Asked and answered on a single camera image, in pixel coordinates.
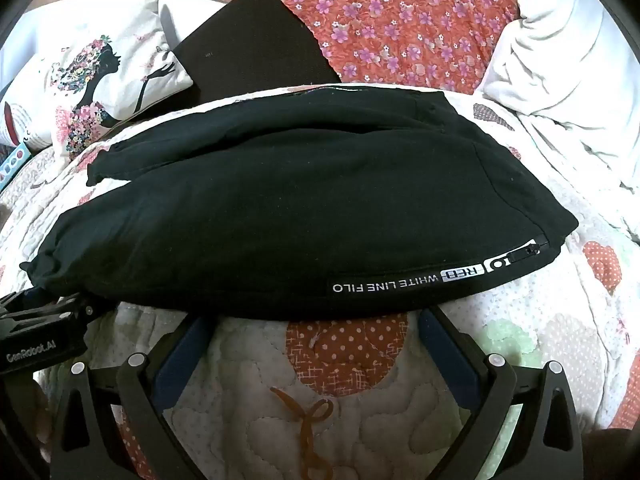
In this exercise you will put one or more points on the blue dotted box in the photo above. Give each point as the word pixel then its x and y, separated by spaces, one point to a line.
pixel 11 162

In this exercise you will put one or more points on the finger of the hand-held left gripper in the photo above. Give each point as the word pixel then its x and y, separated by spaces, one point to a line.
pixel 55 302

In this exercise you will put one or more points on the red floral cloth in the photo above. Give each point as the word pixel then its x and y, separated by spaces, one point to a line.
pixel 400 20

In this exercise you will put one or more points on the heart patterned quilt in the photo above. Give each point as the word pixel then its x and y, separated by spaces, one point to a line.
pixel 350 390

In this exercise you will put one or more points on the printed figure pillow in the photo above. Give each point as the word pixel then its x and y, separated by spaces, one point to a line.
pixel 100 85

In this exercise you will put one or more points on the white pillow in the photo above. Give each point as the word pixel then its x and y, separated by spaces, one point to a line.
pixel 190 15

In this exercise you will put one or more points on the white crumpled blanket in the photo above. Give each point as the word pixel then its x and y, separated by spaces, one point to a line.
pixel 570 70

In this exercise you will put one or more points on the black pants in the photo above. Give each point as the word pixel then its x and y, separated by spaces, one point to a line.
pixel 300 200

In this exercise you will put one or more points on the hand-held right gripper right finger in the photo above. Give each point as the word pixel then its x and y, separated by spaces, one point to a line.
pixel 447 355

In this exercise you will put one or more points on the dark brown cushion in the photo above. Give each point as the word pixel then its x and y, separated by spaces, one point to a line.
pixel 255 45

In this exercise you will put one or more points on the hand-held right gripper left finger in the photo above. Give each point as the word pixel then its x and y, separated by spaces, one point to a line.
pixel 182 360

